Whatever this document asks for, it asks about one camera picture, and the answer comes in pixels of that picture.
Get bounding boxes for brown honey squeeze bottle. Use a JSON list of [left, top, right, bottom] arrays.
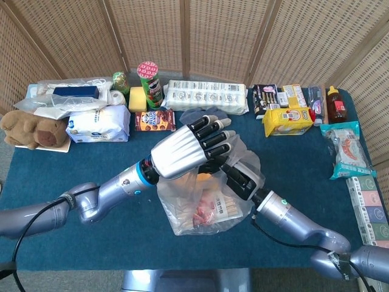
[[325, 86, 348, 124]]

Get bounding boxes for white blue tissue pack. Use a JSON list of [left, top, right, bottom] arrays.
[[66, 105, 131, 144]]

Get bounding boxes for black snack box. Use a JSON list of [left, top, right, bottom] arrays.
[[252, 84, 282, 120]]

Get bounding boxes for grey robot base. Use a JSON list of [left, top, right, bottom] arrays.
[[121, 268, 253, 292]]

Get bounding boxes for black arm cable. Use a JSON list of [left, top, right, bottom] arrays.
[[250, 212, 377, 292], [0, 186, 101, 292]]

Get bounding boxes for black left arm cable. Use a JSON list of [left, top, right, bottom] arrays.
[[0, 186, 101, 292]]

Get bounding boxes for green bottle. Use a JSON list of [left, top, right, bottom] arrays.
[[111, 71, 131, 97]]

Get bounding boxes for yellow plush toy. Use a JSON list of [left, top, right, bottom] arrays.
[[196, 172, 221, 189]]

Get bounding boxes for blue felt table cover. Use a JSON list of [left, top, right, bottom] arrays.
[[0, 71, 389, 271]]

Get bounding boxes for white flat board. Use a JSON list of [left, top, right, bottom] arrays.
[[14, 138, 72, 154]]

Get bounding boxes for long white paper roll pack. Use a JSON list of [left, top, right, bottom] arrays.
[[160, 79, 250, 116]]

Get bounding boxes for clear plastic shopping bag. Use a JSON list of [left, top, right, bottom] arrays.
[[156, 133, 262, 237]]

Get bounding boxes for grey cloth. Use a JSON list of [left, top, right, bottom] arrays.
[[179, 106, 229, 125]]

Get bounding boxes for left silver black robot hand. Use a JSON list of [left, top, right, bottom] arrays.
[[150, 114, 236, 179]]

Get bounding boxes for bamboo chopsticks pack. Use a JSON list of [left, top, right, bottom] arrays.
[[174, 193, 244, 231]]

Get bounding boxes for crumpled clear bag with goods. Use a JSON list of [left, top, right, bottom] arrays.
[[13, 76, 114, 120]]

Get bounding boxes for multicolour pocket tissue pack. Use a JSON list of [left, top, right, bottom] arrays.
[[345, 175, 389, 249]]

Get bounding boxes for white tape roll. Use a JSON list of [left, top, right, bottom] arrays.
[[109, 89, 127, 106]]

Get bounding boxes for yellow snack bag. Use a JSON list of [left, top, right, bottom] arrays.
[[261, 106, 317, 137]]

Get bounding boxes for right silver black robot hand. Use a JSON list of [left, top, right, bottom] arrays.
[[197, 156, 264, 201]]

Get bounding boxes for green Pringles can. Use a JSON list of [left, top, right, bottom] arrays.
[[136, 61, 165, 110]]

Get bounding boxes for wicker folding screen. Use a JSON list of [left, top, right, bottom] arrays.
[[0, 0, 389, 198]]

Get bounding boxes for teal snack package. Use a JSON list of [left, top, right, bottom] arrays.
[[318, 120, 377, 181]]

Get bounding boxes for purple toothpaste package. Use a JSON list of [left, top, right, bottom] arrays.
[[307, 85, 328, 127]]

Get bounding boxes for yellow white box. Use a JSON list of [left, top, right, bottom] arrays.
[[281, 84, 308, 109]]

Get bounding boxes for yellow sponge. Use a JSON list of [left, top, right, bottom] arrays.
[[128, 86, 148, 113]]

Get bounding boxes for dark blue box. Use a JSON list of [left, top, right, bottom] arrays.
[[52, 86, 100, 100]]

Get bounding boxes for brown panda cookie box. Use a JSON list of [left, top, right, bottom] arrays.
[[134, 109, 177, 132]]

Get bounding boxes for brown capybara plush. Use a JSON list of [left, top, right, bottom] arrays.
[[0, 109, 70, 150]]

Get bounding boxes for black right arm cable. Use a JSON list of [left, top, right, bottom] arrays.
[[250, 212, 377, 292]]

